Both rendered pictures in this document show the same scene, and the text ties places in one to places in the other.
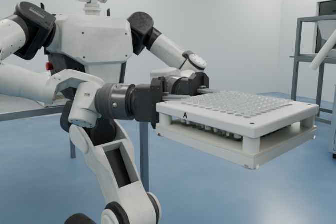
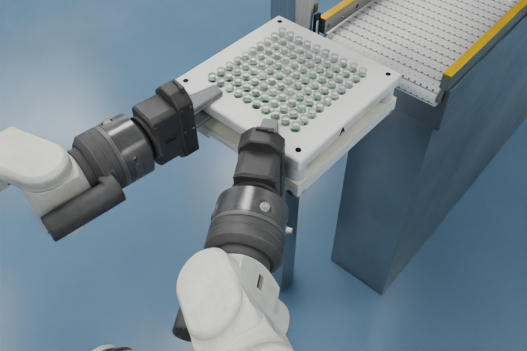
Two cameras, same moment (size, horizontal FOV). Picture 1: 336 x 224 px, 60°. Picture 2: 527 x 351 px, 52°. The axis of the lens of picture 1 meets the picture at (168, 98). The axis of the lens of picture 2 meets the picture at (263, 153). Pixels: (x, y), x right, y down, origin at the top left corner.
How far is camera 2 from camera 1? 0.94 m
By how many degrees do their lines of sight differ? 87
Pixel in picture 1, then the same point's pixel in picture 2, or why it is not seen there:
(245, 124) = (392, 78)
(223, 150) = (375, 121)
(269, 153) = not seen: hidden behind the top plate
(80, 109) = (278, 306)
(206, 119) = (365, 109)
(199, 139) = (354, 137)
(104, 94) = (277, 238)
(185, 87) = (171, 127)
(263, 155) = not seen: hidden behind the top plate
